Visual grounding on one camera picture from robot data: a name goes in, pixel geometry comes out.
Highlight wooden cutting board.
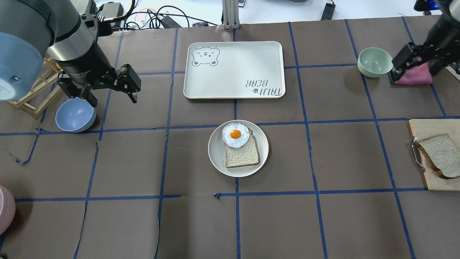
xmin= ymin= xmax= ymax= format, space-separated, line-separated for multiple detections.
xmin=409 ymin=119 xmax=460 ymax=192

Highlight wooden cup rack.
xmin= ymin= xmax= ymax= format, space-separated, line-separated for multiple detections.
xmin=7 ymin=55 xmax=63 ymax=119

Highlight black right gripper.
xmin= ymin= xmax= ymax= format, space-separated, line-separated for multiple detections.
xmin=388 ymin=42 xmax=437 ymax=84

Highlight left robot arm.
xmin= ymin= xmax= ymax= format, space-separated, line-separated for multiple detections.
xmin=0 ymin=0 xmax=141 ymax=108

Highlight round white plate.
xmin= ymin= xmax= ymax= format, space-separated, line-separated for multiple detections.
xmin=208 ymin=120 xmax=269 ymax=177

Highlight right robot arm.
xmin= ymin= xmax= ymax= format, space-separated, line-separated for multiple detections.
xmin=388 ymin=0 xmax=460 ymax=85

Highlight black power adapter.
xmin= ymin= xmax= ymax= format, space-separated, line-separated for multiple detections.
xmin=320 ymin=1 xmax=336 ymax=20

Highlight cream bear serving tray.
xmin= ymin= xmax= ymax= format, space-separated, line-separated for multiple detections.
xmin=183 ymin=41 xmax=286 ymax=99

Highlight aluminium frame post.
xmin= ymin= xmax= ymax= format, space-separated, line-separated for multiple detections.
xmin=222 ymin=0 xmax=240 ymax=29

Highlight pink bowl with ice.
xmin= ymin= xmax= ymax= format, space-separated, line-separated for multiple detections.
xmin=0 ymin=186 xmax=16 ymax=235

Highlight bread slice on plate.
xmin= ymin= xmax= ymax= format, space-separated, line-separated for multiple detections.
xmin=224 ymin=129 xmax=260 ymax=168

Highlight bread slice with crust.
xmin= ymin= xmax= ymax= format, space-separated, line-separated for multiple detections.
xmin=417 ymin=134 xmax=460 ymax=179

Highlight pink folded cloth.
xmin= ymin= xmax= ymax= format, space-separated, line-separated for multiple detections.
xmin=395 ymin=63 xmax=433 ymax=85

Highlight light green bowl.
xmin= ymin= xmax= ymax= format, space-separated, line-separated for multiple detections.
xmin=358 ymin=47 xmax=393 ymax=78

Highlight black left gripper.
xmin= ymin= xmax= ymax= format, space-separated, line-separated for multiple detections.
xmin=56 ymin=64 xmax=142 ymax=108

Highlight fried egg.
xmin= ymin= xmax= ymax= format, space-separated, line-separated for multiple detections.
xmin=222 ymin=122 xmax=251 ymax=149

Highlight light blue bowl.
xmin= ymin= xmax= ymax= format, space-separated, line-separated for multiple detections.
xmin=55 ymin=98 xmax=96 ymax=133

